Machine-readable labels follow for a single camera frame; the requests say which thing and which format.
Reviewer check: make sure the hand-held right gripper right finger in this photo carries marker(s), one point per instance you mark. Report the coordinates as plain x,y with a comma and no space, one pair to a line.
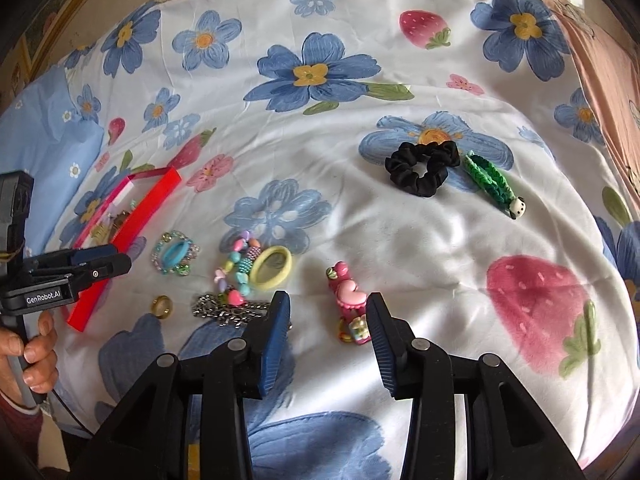
383,342

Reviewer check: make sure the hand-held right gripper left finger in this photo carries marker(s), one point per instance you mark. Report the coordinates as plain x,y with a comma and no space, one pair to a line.
275,342

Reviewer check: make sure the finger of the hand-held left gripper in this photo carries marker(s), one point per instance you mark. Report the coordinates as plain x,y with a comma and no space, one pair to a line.
102,271
95,254

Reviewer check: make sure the red jewelry box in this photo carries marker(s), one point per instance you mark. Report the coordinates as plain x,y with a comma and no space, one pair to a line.
145,205

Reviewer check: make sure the person's left forearm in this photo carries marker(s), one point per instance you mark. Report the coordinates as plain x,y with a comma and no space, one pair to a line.
22,435

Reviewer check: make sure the person's left hand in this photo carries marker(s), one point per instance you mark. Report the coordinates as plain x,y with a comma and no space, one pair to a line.
35,355

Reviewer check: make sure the small gold trinket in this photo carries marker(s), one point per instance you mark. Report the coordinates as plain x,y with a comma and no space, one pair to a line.
102,233

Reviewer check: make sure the small brown trinket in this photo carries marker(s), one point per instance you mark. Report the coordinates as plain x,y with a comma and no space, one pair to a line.
121,220

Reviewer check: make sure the pink heart hair clip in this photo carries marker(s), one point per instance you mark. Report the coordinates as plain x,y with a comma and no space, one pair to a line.
350,295

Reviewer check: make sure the blue daisy pillow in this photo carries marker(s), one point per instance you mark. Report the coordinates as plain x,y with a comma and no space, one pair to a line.
45,125

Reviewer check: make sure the black scrunchie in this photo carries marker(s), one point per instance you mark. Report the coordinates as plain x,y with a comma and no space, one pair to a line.
400,172

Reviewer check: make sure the floral strawberry bed sheet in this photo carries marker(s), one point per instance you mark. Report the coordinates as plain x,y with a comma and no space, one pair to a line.
350,110

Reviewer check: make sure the pink cloth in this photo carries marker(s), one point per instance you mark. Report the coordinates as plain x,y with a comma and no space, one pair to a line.
605,70

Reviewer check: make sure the wooden bed frame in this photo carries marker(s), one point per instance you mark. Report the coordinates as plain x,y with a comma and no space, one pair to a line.
55,15

